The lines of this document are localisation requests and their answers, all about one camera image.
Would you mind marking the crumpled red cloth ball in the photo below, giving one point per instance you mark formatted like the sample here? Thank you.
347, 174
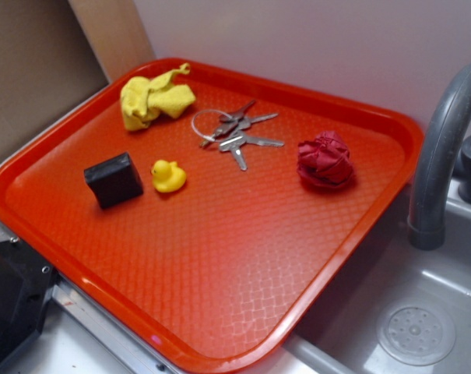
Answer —
324, 162

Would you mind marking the yellow cloth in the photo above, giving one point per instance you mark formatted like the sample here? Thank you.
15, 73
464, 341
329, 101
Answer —
144, 100

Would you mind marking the silver key pointing down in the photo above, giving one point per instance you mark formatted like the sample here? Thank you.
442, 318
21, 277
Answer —
239, 158

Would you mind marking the silver key lower right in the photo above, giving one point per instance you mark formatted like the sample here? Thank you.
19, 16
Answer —
241, 138

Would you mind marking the silver key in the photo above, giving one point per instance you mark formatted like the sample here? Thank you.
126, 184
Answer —
233, 124
237, 114
241, 138

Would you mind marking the red plastic tray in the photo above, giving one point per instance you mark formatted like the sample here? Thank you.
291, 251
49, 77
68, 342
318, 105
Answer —
215, 275

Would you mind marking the silver key upper right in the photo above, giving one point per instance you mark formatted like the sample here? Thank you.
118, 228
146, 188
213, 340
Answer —
233, 124

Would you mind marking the yellow rubber duck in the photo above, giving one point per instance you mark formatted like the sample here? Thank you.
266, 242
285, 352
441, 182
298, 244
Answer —
168, 176

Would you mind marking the silver key upper left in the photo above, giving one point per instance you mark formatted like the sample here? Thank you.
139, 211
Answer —
237, 114

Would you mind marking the black square block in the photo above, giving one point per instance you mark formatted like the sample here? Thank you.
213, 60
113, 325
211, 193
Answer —
114, 181

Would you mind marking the grey faucet spout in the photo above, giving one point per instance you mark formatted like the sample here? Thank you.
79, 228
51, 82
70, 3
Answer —
446, 151

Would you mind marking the grey plastic sink basin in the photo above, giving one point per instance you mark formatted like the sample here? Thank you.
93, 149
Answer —
338, 333

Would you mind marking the round sink drain cover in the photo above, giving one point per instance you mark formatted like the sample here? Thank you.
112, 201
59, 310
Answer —
415, 332

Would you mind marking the brown cardboard panel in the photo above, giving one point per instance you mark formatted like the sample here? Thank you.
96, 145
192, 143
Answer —
55, 54

